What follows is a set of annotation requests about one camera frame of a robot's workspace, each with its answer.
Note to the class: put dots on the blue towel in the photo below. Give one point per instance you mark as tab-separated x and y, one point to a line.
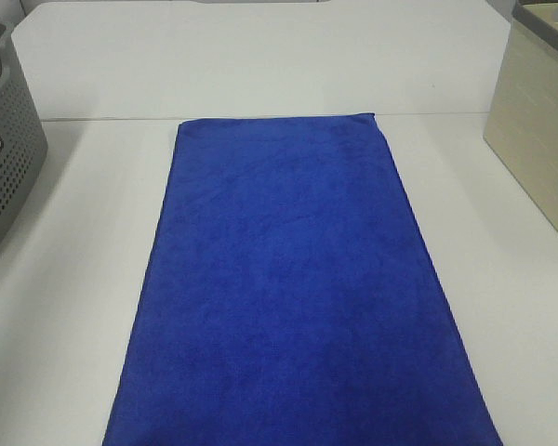
290	299

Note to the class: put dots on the beige storage box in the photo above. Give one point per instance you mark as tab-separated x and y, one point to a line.
522	125

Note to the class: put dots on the grey perforated plastic basket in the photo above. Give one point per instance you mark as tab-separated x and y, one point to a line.
23	142

